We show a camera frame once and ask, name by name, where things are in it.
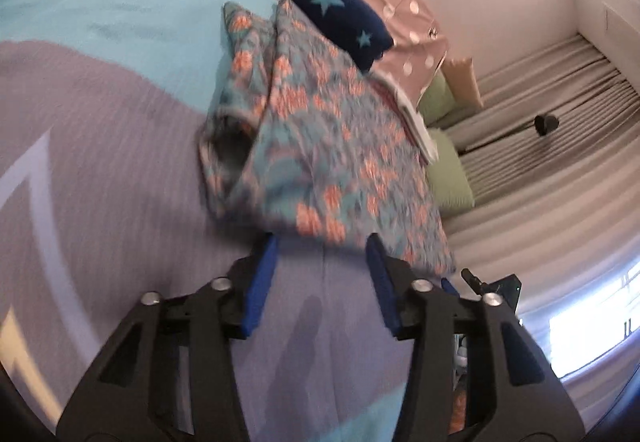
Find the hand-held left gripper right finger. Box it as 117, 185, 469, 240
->
365, 232, 586, 442

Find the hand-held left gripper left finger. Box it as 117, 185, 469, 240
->
55, 232, 280, 442

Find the floral shirt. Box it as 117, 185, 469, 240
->
197, 0, 457, 276

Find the bright window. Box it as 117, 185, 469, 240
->
547, 267, 640, 375

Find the grey curtain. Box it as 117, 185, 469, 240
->
440, 34, 640, 423

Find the green pillow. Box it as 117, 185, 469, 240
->
417, 72, 459, 129
425, 128, 476, 214

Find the white folded cloth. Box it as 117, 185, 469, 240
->
372, 72, 441, 164

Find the beige pillow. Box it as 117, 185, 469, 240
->
442, 57, 485, 111

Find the pink polka dot sheet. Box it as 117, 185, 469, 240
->
245, 0, 449, 98

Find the navy star paw pillow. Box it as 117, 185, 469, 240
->
242, 0, 395, 72

